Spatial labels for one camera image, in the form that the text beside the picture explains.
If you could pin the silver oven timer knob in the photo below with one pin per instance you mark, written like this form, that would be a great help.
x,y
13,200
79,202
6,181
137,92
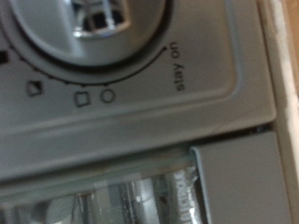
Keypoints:
x,y
46,37

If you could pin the silver toaster oven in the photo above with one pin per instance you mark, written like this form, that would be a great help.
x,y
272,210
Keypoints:
x,y
155,124

